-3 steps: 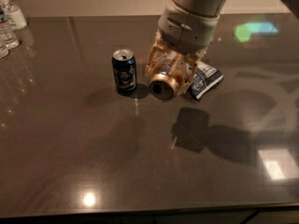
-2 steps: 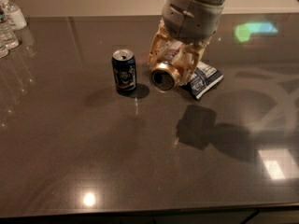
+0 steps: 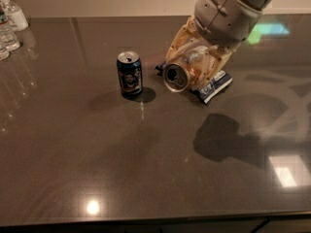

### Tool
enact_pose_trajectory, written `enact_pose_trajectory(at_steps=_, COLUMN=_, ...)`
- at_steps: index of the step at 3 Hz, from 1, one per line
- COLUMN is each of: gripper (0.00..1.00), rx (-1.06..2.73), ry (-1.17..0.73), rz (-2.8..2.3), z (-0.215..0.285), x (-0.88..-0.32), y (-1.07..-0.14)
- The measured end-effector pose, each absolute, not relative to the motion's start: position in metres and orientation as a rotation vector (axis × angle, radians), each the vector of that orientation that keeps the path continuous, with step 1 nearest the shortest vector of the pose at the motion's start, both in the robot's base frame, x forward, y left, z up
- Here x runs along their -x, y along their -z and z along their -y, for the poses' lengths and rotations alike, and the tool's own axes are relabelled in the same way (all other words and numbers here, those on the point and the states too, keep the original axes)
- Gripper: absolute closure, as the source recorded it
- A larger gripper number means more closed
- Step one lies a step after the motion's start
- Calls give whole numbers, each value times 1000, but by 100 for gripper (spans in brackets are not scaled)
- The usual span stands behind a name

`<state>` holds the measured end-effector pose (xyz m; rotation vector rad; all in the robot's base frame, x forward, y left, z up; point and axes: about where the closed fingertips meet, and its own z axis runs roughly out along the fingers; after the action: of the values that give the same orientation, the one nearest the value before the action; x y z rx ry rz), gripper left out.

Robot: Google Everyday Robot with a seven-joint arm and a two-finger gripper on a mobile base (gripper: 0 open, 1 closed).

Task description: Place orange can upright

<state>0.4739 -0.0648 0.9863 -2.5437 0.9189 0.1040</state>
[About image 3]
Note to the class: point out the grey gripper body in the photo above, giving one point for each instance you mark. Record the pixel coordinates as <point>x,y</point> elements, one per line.
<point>226,16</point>

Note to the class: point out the blue chip bag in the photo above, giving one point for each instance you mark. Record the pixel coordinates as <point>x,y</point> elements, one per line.
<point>210,84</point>

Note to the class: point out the clear water bottle at edge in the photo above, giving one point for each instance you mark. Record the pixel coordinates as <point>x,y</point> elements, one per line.
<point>4,53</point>

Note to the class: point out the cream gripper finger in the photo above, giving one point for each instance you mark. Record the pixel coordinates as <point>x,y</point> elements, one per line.
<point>209,62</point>
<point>187,38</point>

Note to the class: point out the clear plastic water bottle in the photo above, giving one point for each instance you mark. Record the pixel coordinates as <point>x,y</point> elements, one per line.
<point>7,34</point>

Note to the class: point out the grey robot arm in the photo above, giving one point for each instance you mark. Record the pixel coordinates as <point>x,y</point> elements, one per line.
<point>203,45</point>

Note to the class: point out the dark blue soda can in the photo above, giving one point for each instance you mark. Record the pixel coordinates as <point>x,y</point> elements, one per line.
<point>130,73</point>

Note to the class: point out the white pump sanitizer bottle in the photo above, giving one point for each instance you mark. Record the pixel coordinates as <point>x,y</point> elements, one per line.
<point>14,15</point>

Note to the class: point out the orange soda can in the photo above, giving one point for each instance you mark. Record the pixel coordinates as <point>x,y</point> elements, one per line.
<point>186,61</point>

